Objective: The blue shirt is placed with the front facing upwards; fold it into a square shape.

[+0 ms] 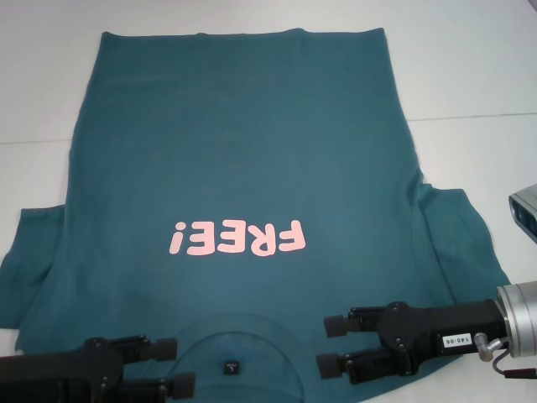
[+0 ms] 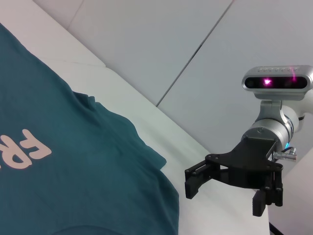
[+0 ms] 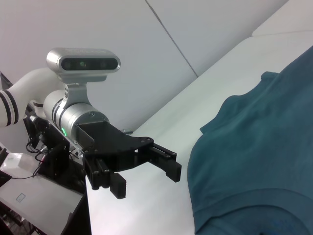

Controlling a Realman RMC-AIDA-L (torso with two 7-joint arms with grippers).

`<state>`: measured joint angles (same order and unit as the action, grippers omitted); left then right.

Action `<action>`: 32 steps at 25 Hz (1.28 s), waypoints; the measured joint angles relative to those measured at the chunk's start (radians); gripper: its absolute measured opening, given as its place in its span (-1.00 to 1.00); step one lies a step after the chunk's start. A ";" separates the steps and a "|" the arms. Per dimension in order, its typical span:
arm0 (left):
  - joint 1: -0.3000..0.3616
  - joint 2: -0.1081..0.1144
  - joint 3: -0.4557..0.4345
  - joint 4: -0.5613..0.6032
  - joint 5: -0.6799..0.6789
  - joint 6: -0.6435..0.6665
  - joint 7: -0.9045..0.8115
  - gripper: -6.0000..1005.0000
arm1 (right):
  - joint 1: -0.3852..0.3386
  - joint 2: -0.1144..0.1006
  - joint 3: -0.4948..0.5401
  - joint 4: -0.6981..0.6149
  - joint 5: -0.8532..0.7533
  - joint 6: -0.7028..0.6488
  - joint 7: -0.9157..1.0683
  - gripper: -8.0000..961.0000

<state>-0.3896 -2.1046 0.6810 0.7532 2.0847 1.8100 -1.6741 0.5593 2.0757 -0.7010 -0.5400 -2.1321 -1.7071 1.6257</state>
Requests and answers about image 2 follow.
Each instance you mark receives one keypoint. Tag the right silver camera mount bracket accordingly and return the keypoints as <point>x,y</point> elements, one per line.
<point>269,109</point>

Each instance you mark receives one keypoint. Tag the teal t-shirt with pink print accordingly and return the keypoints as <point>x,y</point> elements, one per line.
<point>73,147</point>

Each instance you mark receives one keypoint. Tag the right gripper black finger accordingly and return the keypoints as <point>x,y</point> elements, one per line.
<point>195,181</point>
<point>259,203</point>

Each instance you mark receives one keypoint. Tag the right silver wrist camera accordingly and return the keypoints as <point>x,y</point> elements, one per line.
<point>276,83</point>

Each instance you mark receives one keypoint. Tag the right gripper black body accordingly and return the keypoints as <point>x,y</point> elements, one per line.
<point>247,161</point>

